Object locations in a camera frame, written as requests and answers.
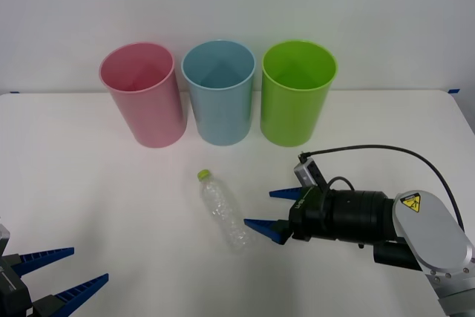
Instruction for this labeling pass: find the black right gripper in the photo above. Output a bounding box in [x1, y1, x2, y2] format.
[243, 186, 335, 246]

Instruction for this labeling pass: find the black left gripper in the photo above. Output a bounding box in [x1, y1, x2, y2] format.
[0, 246, 110, 317]

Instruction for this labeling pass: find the clear plastic bottle green cap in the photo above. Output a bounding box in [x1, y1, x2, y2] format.
[196, 169, 258, 255]

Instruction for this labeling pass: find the green plastic bin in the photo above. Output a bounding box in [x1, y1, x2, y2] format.
[259, 39, 338, 148]

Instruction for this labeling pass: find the pale blue plastic bin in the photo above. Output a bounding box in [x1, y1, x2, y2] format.
[180, 39, 257, 146]

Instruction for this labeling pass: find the pink plastic bin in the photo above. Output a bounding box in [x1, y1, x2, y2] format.
[98, 41, 188, 149]

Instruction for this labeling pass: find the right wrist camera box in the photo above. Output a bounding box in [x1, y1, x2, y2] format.
[293, 158, 327, 189]

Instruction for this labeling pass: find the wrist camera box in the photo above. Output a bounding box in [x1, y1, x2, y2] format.
[293, 158, 327, 189]
[0, 222, 11, 257]

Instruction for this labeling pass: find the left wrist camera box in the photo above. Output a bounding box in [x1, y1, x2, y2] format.
[0, 222, 11, 257]

